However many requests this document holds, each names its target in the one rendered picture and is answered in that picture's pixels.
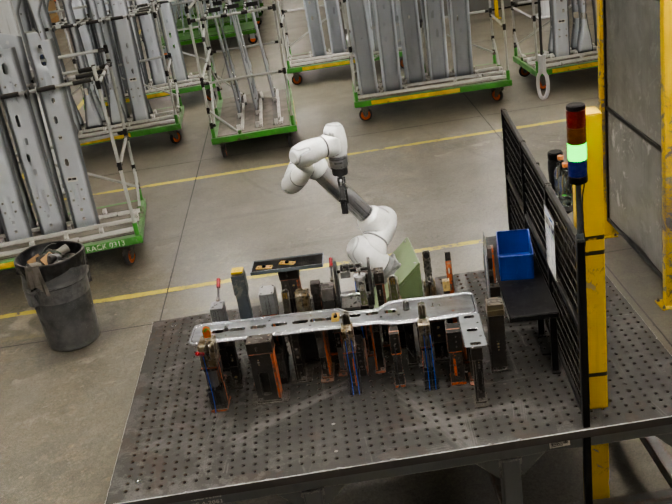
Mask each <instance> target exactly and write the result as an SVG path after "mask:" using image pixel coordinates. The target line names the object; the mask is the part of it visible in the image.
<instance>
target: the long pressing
mask: <svg viewBox="0 0 672 504"><path fill-rule="evenodd" d="M404 300H407V301H408V302H409V307H410V309H409V310H408V311H404V310H403V305H402V303H403V301H404ZM420 301H423V302H424V303H425V306H426V315H427V316H428V317H429V321H435V320H443V319H452V318H458V316H459V315H467V314H475V313H478V307H477V304H476V300H475V296H474V294H473V293H471V292H468V291H466V292H457V293H449V294H440V295H432V296H423V297H415V298H407V299H398V300H391V301H388V302H386V303H384V304H383V305H381V306H380V307H377V308H373V309H364V310H356V311H348V312H349V315H354V314H360V316H358V317H350V321H351V322H352V324H353V327H360V326H368V325H400V324H409V323H418V322H417V317H418V318H419V315H418V307H417V304H418V302H420ZM432 303H433V304H434V306H433V307H432ZM438 304H440V306H438ZM388 310H395V311H396V312H392V313H385V311H388ZM453 310H454V311H453ZM342 311H344V310H343V309H341V308H331V309H323V310H315V311H306V312H298V313H289V314H281V315H273V316H264V317H256V318H247V319H239V320H230V321H222V322H214V323H205V324H199V325H196V326H195V327H194V328H193V330H192V333H191V336H190V339H189V342H188V343H189V345H191V346H197V345H198V343H199V340H200V337H201V336H203V334H202V328H203V327H204V326H208V327H210V330H211V331H219V330H223V331H224V332H222V333H214V334H212V335H215V336H216V340H217V343H223V342H232V341H240V340H246V339H247V336H252V335H260V334H269V333H272V334H273V337H274V336H283V335H291V334H300V333H308V332H317V331H326V330H334V329H341V323H342V318H341V319H339V321H337V322H331V320H324V321H316V322H311V320H312V319H320V318H329V317H332V313H338V312H339V313H340V314H339V316H341V312H342ZM371 312H378V314H375V315H366V314H367V313H371ZM269 320H270V321H269ZM303 320H308V322H306V323H299V324H293V322H295V321H303ZM278 323H287V324H286V325H282V326H274V327H272V324H278ZM228 325H229V326H228ZM261 325H266V327H264V328H257V329H251V327H253V326H261ZM309 325H310V326H309ZM224 326H228V329H229V331H225V330H224ZM236 328H245V329H244V330H240V331H230V330H231V329H236ZM225 335H226V336H225Z"/></svg>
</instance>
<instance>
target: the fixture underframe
mask: <svg viewBox="0 0 672 504"><path fill-rule="evenodd" d="M637 438H639V439H640V440H641V442H642V443H643V445H644V446H645V448H646V450H647V451H648V453H649V454H650V456H651V457H652V459H653V461H654V462H655V464H656V465H657V467H658V468H659V470H660V472H661V473H662V475H663V476H664V478H665V479H666V481H667V483H668V484H669V486H670V487H671V488H669V489H662V490H656V491H650V492H643V493H637V494H631V495H624V496H617V497H610V498H602V499H593V504H672V458H671V456H670V455H669V453H668V452H667V450H666V449H665V447H664V446H663V444H662V443H661V441H660V440H662V441H663V442H665V443H666V444H668V445H669V446H671V447H672V424H670V425H663V426H657V427H651V428H644V429H638V430H632V431H625V432H619V433H613V434H606V435H600V436H594V437H591V446H592V445H599V444H605V443H611V442H618V441H624V440H630V439H637ZM659 439H660V440H659ZM578 447H583V438H581V439H575V440H568V441H562V442H556V443H549V444H543V445H537V446H530V447H524V448H518V449H511V450H505V451H499V452H492V453H486V454H480V455H473V456H467V457H461V458H454V459H448V460H442V461H435V462H429V463H423V464H416V465H410V466H404V467H397V468H391V469H385V470H378V471H372V472H366V473H359V474H353V475H347V476H340V477H334V478H328V479H321V480H315V481H309V482H302V483H296V484H290V485H283V486H277V487H271V488H264V489H258V490H252V491H245V492H239V493H233V494H226V495H220V496H214V497H207V498H201V499H195V500H188V501H182V502H176V503H169V504H225V503H231V502H238V501H244V500H250V499H257V498H262V497H267V496H270V495H276V494H277V495H278V496H280V497H282V498H284V499H285V500H287V501H289V502H291V503H293V504H329V503H330V502H331V501H332V500H333V499H334V498H335V497H336V496H337V494H338V493H339V492H340V491H341V490H342V489H343V488H344V487H345V485H346V484H351V483H358V482H364V481H371V480H377V479H383V478H390V477H396V476H402V475H409V474H415V473H421V472H428V471H434V470H440V469H447V468H453V467H459V466H466V465H472V464H476V465H478V466H480V467H481V468H483V469H484V470H486V471H488V473H489V476H490V479H491V481H492V484H493V487H494V490H495V493H496V496H497V499H498V501H499V504H523V495H522V481H521V475H524V473H525V472H526V471H527V470H528V469H529V468H530V467H531V466H532V465H533V464H534V463H535V462H536V461H537V460H538V459H539V458H540V457H541V456H542V455H543V454H544V453H545V451H550V450H557V449H569V448H578Z"/></svg>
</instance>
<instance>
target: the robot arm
mask: <svg viewBox="0 0 672 504"><path fill-rule="evenodd" d="M347 156H348V155H347V138H346V134H345V131H344V128H343V126H342V125H341V124H340V123H338V122H332V123H328V124H326V125H325V127H324V130H323V134H322V135H321V136H319V137H316V138H311V139H308V140H305V141H302V142H300V143H298V144H296V145H295V146H293V147H292V148H291V150H290V152H289V158H290V163H289V165H288V168H287V170H286V172H285V175H284V178H283V179H282V182H281V187H282V190H283V191H284V192H286V193H288V194H295V193H298V192H299V191H300V190H302V189H303V188H304V187H305V185H306V184H307V182H308V180H309V179H312V180H316V181H317V182H318V183H319V184H320V185H321V186H322V187H323V188H324V189H325V190H326V191H328V192H329V193H330V194H331V195H332V196H333V197H334V198H335V199H336V200H337V201H338V202H339V203H341V209H342V214H348V213H349V212H350V213H351V214H353V215H354V216H355V217H356V218H357V219H358V226H359V227H360V229H361V231H362V233H363V235H362V236H361V235H360V236H356V237H354V238H353V239H351V241H350V242H349V243H348V245H347V248H346V251H347V255H348V257H349V259H350V260H351V261H352V263H355V264H356V263H360V262H361V263H362V267H367V260H366V257H369V258H370V265H371V270H373V268H376V267H383V271H384V280H385V283H384V285H385V284H386V283H387V278H388V277H389V276H390V275H392V274H394V273H395V272H396V271H397V270H398V269H399V268H400V267H401V263H399V262H398V261H397V259H396V257H395V254H391V255H390V256H389V255H387V254H386V252H387V246H388V244H389V243H390V241H391V239H392V237H393V235H394V232H395V229H396V226H397V215H396V213H395V211H394V210H393V209H391V208H390V207H387V206H375V205H372V206H369V205H368V204H367V203H366V202H365V201H364V200H363V199H362V198H361V197H360V196H359V195H358V194H357V193H356V192H355V191H353V190H352V189H351V188H350V187H349V186H348V185H347V184H346V178H345V177H344V175H347V174H348V167H347V165H348V157H347ZM326 157H328V159H329V163H330V167H331V168H332V170H331V169H330V168H329V167H328V163H327V161H326V159H325V158H326ZM348 211H349V212H348Z"/></svg>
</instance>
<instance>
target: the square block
mask: <svg viewBox="0 0 672 504"><path fill-rule="evenodd" d="M485 310H486V315H487V327H488V339H489V351H490V367H491V371H492V373H499V372H508V371H509V368H508V363H507V351H506V336H505V323H504V315H505V312H504V304H503V301H502V298H501V297H492V298H485Z"/></svg>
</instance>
